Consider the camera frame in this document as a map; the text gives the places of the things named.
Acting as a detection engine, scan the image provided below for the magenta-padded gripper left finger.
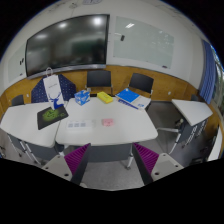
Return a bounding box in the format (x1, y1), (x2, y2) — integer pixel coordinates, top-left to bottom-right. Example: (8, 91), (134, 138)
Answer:
(41, 143), (92, 187)

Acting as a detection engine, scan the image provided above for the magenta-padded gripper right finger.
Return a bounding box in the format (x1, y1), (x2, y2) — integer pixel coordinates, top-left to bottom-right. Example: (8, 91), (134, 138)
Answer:
(131, 142), (183, 186)

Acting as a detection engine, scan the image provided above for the pink block charger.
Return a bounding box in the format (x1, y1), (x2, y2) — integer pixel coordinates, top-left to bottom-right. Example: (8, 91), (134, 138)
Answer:
(101, 118), (115, 128)

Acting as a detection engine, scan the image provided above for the white power strip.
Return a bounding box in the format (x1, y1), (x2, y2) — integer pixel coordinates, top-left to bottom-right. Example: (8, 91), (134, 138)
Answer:
(65, 119), (97, 130)

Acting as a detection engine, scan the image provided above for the black mouse pad green print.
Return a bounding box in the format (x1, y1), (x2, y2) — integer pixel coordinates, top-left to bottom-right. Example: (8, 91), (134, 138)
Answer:
(36, 105), (70, 131)

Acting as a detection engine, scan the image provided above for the blue tissue box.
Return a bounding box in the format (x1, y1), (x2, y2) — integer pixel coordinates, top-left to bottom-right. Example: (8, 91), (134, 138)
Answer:
(73, 89), (92, 107)

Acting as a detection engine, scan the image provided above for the blue and white paper ream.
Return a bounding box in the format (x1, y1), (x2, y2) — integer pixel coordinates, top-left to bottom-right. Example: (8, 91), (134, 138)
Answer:
(115, 87), (152, 110)

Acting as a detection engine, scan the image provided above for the white trapezoid side table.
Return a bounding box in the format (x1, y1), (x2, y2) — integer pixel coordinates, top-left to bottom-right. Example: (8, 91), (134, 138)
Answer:
(156, 98), (214, 154)

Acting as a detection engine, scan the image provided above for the yellow sponge stack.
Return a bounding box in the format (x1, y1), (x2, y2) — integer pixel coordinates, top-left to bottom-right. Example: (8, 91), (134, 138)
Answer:
(96, 91), (115, 104)

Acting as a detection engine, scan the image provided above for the blue patterned chair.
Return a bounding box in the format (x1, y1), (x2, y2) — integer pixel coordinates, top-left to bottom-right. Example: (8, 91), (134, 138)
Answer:
(30, 73), (77, 104)

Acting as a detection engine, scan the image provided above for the white paper bag blue deer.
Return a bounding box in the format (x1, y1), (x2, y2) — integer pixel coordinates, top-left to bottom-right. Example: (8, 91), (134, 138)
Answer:
(42, 67), (66, 110)

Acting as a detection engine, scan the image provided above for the black office chair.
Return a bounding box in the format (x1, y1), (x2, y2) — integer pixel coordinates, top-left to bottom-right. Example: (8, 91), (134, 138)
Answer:
(85, 69), (114, 96)
(128, 72), (155, 99)
(10, 94), (25, 107)

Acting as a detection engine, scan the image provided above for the blue window curtain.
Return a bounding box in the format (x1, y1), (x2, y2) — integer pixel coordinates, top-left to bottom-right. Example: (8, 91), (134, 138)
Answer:
(199, 39), (218, 105)

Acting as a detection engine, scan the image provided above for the narrow glass whiteboard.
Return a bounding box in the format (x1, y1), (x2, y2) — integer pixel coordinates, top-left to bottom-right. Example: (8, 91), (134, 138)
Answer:
(7, 46), (28, 84)

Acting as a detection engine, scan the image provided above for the wide glass whiteboard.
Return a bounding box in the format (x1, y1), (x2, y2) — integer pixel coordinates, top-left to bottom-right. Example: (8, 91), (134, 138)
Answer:
(112, 15), (175, 70)

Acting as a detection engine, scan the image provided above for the white ceiling device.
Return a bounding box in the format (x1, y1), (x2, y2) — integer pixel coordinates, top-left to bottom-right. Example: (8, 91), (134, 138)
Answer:
(81, 0), (103, 6)

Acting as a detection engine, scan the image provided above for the large black wall screen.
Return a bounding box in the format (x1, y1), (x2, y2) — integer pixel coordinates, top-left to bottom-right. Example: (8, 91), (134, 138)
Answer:
(24, 13), (111, 80)

